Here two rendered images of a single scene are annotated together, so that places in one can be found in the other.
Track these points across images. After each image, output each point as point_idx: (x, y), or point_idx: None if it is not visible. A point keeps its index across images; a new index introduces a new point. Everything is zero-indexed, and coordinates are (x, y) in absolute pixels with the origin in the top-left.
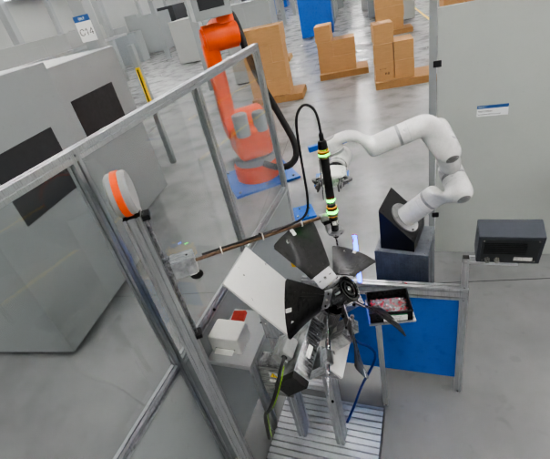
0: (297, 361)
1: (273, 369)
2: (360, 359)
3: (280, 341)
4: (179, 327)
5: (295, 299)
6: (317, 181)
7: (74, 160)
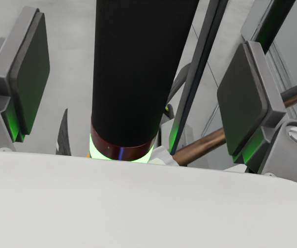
0: None
1: None
2: (61, 142)
3: (187, 140)
4: None
5: (171, 86)
6: (294, 119)
7: None
